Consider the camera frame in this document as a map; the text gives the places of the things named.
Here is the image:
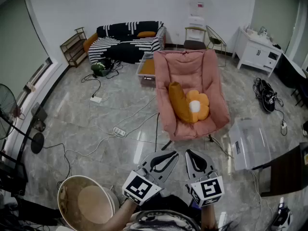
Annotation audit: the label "dark wooden table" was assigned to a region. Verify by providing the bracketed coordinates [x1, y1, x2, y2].
[252, 142, 308, 197]

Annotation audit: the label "white power strip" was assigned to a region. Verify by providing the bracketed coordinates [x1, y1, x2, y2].
[112, 126, 127, 137]

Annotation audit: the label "green black bag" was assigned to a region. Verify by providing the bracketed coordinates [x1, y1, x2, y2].
[90, 58, 114, 78]

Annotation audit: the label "black tangled cable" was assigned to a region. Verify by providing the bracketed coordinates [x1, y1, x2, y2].
[81, 59, 124, 98]

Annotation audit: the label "thin white cable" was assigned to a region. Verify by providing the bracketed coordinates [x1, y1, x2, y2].
[249, 169, 275, 226]

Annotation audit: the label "black white striped sofa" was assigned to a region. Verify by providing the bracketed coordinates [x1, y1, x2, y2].
[83, 20, 167, 64]

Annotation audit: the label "black fan cable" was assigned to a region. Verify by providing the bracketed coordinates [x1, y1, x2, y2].
[42, 142, 72, 190]

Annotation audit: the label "black low cabinet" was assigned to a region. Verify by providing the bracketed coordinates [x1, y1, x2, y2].
[0, 150, 29, 197]

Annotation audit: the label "thin black cable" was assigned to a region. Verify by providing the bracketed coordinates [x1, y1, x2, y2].
[154, 112, 161, 153]

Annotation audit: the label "clear plastic storage box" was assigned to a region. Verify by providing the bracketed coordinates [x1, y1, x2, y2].
[228, 116, 272, 171]
[135, 52, 157, 88]

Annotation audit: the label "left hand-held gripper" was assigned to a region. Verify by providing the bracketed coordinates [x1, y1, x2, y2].
[122, 150, 180, 206]

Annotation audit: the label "pink lounge chair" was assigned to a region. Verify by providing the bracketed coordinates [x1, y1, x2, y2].
[153, 49, 231, 151]

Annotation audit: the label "black device with cables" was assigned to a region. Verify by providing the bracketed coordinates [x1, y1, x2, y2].
[252, 77, 284, 113]

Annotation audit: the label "yellow flower cushion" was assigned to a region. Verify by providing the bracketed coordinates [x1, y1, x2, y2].
[184, 90, 210, 124]

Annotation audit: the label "person's black trousers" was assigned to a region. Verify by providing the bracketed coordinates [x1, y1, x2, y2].
[141, 193, 195, 213]

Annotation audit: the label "white top desk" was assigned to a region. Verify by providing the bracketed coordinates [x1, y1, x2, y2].
[274, 52, 308, 107]

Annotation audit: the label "black standing fan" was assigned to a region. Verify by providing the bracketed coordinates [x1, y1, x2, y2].
[0, 83, 45, 155]

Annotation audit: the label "person's patterned shirt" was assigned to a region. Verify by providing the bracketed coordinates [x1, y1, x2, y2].
[126, 209, 202, 231]

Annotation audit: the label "person's right forearm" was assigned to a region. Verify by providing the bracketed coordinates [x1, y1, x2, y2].
[200, 204, 217, 231]

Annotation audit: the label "black plug cable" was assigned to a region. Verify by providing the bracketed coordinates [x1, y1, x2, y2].
[274, 99, 289, 137]

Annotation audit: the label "short white cable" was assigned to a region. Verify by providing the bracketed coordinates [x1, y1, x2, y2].
[88, 94, 116, 136]

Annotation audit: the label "orange rectangular pillow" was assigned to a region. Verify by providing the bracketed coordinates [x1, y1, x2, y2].
[167, 81, 194, 123]

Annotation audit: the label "black white handheld device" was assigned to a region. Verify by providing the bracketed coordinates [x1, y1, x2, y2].
[271, 202, 294, 231]

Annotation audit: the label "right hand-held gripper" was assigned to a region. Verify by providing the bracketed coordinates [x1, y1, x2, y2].
[184, 149, 225, 207]

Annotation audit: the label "gold wire chair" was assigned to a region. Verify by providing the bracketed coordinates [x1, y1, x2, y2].
[205, 25, 228, 67]

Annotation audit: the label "dark grey box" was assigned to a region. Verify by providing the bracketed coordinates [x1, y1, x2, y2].
[30, 102, 48, 120]

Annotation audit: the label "white cabinet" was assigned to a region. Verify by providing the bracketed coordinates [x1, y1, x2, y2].
[232, 26, 284, 78]

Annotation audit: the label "long white cable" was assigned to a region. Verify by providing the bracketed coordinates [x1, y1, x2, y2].
[64, 95, 161, 158]

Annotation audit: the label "white water dispenser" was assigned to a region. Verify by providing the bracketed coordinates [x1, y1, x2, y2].
[186, 0, 212, 43]

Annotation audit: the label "person's left forearm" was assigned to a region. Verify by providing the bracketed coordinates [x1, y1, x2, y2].
[103, 198, 142, 231]

